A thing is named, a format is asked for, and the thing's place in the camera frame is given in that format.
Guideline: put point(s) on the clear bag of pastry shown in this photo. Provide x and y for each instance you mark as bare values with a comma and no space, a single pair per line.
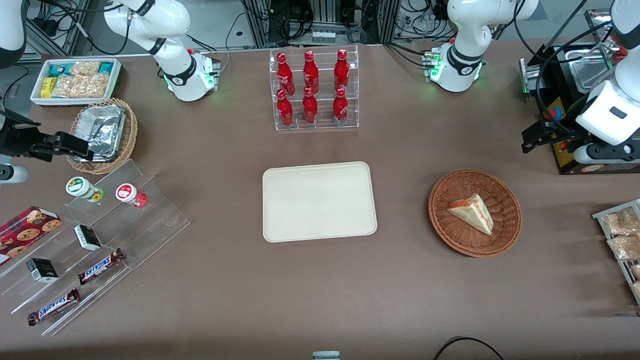
622,222
636,271
637,290
625,247

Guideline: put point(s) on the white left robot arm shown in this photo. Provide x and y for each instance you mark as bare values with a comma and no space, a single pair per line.
467,30

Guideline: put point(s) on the snickers chocolate bar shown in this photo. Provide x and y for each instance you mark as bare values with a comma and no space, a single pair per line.
52,306
100,266

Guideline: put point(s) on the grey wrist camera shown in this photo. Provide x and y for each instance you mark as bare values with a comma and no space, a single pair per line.
602,153
12,174

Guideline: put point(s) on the beige plastic serving tray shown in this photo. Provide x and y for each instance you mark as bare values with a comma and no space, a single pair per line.
320,202

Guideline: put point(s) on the white rectangular snack bin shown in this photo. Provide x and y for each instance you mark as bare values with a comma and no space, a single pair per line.
36,96

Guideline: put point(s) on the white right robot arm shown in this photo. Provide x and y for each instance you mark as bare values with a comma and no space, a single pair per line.
170,35

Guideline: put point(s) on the clear acrylic stepped display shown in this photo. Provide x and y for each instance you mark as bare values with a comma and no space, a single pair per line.
155,225

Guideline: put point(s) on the large clear nut bag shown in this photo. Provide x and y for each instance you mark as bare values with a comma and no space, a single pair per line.
82,86

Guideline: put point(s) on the small black carton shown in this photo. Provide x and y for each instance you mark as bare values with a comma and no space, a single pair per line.
88,238
42,270

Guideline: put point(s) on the red cookie box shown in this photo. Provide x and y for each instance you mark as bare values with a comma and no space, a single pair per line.
25,232

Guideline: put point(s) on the red cola bottle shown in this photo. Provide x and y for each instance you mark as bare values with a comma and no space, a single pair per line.
340,109
341,70
310,72
285,75
310,109
285,111

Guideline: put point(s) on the green lid yogurt cup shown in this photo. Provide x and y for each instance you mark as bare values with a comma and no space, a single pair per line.
80,186

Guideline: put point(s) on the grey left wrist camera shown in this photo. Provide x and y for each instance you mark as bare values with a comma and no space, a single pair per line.
602,153

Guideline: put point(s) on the black hot food display case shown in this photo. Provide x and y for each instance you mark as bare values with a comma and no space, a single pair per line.
575,162

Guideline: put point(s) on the red lid yogurt cup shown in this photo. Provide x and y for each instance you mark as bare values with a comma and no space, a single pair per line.
127,193

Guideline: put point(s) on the steel food pan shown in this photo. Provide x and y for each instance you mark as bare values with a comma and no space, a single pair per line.
590,70

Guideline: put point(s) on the small clear nut bag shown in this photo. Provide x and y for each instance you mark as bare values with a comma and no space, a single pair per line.
86,67

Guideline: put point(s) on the yellow snack packet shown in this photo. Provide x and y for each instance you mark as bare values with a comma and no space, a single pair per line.
47,87

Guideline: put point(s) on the aluminium frame rack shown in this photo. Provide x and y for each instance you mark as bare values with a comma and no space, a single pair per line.
260,22

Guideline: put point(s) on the aluminium foil containers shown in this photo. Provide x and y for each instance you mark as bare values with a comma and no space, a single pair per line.
102,127

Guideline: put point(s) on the triangular sandwich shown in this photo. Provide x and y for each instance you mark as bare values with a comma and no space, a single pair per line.
472,212

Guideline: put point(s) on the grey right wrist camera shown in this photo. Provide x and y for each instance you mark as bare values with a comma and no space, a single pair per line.
12,174

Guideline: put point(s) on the oval wicker basket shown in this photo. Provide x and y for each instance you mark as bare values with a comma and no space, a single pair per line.
131,135

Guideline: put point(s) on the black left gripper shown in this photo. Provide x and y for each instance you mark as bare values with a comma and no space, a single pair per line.
566,126

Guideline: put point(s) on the round brown wicker basket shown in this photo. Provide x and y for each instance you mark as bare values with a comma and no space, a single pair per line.
455,235

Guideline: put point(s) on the clear acrylic bottle rack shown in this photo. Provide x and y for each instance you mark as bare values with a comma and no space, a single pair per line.
324,125

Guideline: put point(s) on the small grey device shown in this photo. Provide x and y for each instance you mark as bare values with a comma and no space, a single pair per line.
326,355

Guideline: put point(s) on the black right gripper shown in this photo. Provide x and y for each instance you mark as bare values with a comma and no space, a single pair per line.
15,138

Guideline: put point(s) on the teal snack packet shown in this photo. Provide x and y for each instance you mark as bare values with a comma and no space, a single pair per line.
106,67
58,69

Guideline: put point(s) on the white power strip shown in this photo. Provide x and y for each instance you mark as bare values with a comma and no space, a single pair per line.
324,36

